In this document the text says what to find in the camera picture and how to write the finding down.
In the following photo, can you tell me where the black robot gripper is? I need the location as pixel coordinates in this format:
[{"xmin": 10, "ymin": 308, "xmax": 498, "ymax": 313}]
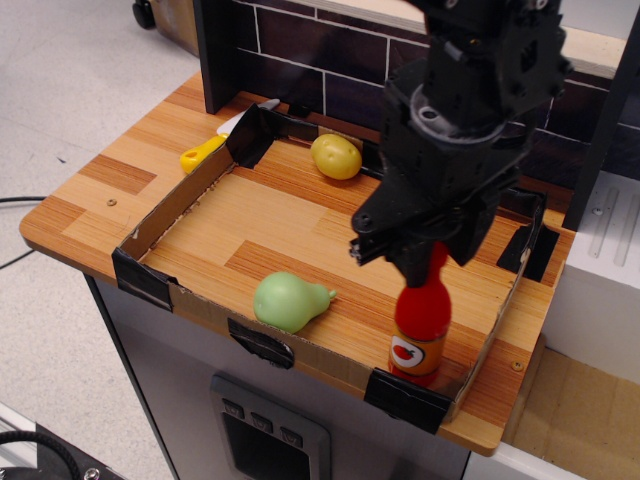
[{"xmin": 351, "ymin": 62, "xmax": 533, "ymax": 288}]

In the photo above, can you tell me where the red hot sauce bottle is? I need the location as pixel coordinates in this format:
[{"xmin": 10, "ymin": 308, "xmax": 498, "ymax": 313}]
[{"xmin": 389, "ymin": 242, "xmax": 452, "ymax": 387}]

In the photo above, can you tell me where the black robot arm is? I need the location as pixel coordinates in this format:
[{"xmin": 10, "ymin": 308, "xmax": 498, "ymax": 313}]
[{"xmin": 351, "ymin": 1, "xmax": 572, "ymax": 287}]

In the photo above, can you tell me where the green toy pear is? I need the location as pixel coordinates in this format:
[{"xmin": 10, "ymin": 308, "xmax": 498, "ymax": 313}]
[{"xmin": 253, "ymin": 272, "xmax": 337, "ymax": 334}]

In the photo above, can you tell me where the white toy sink counter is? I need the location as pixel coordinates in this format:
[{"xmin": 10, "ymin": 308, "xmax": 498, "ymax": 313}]
[{"xmin": 542, "ymin": 171, "xmax": 639, "ymax": 383}]

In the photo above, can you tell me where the wooden shelf ledge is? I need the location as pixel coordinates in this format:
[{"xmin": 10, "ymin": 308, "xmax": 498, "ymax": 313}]
[{"xmin": 300, "ymin": 1, "xmax": 626, "ymax": 79}]

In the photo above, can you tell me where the grey oven control panel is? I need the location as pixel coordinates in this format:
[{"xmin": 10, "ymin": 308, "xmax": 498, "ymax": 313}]
[{"xmin": 210, "ymin": 375, "xmax": 332, "ymax": 480}]

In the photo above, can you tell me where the black caster wheel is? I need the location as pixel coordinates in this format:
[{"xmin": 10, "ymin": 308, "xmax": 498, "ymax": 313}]
[{"xmin": 132, "ymin": 0, "xmax": 155, "ymax": 30}]

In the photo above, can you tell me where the black vertical post right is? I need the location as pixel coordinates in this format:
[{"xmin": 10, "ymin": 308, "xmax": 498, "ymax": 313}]
[{"xmin": 563, "ymin": 14, "xmax": 639, "ymax": 231}]

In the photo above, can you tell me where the black vertical post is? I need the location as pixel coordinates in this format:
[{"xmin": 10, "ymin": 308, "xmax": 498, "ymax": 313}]
[
  {"xmin": 563, "ymin": 14, "xmax": 639, "ymax": 231},
  {"xmin": 193, "ymin": 0, "xmax": 257, "ymax": 114}
]

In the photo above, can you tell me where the yellow handled toy knife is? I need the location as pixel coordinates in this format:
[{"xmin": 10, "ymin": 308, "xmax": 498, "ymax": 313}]
[{"xmin": 179, "ymin": 98, "xmax": 281, "ymax": 175}]

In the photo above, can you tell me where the black vertical post left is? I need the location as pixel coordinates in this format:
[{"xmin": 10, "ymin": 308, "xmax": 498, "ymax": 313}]
[{"xmin": 193, "ymin": 0, "xmax": 257, "ymax": 114}]

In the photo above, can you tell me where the black cable on floor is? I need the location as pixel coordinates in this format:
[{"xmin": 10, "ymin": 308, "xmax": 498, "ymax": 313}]
[{"xmin": 0, "ymin": 195, "xmax": 47, "ymax": 271}]

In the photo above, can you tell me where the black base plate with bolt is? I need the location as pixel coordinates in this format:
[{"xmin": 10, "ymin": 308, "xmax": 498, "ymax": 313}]
[{"xmin": 35, "ymin": 424, "xmax": 124, "ymax": 480}]

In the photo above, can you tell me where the black cable bottom left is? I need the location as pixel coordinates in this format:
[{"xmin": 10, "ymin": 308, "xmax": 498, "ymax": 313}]
[{"xmin": 0, "ymin": 429, "xmax": 81, "ymax": 480}]

